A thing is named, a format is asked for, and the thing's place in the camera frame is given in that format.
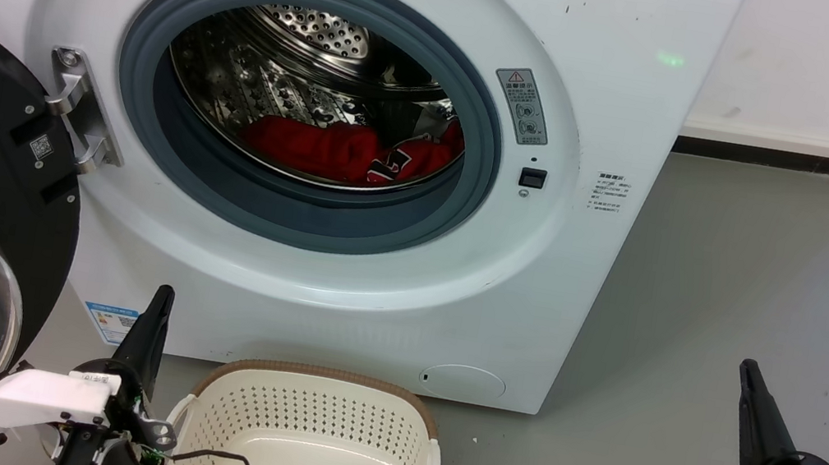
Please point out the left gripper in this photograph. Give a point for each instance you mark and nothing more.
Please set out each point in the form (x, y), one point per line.
(124, 436)

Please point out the cream perforated laundry basket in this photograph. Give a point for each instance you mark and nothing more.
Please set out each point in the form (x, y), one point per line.
(316, 433)

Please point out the red garment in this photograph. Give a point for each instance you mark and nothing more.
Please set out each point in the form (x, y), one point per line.
(328, 148)

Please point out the stainless steel washing machine drum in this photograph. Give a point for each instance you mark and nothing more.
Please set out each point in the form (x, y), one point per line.
(274, 69)

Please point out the blue energy label sticker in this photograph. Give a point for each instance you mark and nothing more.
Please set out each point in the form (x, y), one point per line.
(111, 322)

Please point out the grey rubber door gasket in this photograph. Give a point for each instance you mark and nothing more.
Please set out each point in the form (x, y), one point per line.
(301, 210)

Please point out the white front-load washing machine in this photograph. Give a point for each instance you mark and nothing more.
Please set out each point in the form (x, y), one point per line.
(585, 309)

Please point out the silver metal door hinge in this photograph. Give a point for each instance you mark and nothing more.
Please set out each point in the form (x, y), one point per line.
(80, 109)

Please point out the small text sticker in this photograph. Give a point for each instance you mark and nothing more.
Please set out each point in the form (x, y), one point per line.
(608, 192)

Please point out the round white filter cover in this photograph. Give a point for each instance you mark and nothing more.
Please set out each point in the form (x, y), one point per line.
(463, 382)

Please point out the black door latch socket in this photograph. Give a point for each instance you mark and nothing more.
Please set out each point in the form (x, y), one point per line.
(532, 177)

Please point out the grey warning sticker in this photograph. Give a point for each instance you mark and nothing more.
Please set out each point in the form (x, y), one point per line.
(522, 106)

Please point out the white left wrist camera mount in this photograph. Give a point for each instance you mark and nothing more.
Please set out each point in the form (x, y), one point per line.
(39, 398)

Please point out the white wall baseboard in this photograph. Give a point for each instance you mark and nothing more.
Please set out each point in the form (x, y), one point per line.
(811, 146)

